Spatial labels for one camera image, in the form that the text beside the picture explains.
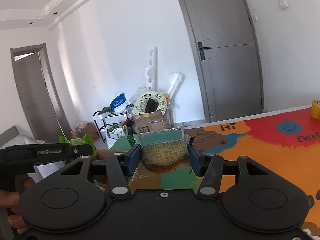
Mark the person's left hand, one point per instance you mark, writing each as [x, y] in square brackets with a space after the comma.
[8, 198]

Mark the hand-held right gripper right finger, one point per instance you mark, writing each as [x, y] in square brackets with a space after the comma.
[196, 161]

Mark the blue white bag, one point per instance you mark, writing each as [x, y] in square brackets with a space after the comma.
[118, 102]

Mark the tall white holed board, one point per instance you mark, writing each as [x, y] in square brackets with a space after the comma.
[152, 67]

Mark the panda print toilet seat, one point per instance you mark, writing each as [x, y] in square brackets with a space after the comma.
[140, 102]

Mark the small white wall switch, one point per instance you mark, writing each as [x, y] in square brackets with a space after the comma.
[255, 17]

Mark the yellow tape roll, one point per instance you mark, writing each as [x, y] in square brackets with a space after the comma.
[316, 108]

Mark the white plastic bag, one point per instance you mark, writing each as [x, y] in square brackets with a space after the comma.
[113, 133]

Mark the taped cardboard shipping box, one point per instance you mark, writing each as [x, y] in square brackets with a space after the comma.
[155, 122]

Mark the light green snack packet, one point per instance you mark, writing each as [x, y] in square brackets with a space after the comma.
[80, 140]

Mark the colourful printed table mat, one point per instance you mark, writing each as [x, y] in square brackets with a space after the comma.
[262, 155]

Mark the small brown cardboard box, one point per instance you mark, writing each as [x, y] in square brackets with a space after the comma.
[87, 131]

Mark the white light switch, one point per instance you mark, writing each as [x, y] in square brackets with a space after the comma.
[283, 3]

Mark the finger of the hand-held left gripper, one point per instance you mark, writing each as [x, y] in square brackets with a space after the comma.
[77, 150]

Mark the short white holed board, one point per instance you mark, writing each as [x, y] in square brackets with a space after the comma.
[175, 83]

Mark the grey interior door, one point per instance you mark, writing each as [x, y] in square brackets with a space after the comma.
[35, 92]

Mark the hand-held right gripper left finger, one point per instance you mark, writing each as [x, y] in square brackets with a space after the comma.
[133, 158]

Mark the black shoe rack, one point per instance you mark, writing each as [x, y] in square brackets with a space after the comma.
[98, 122]

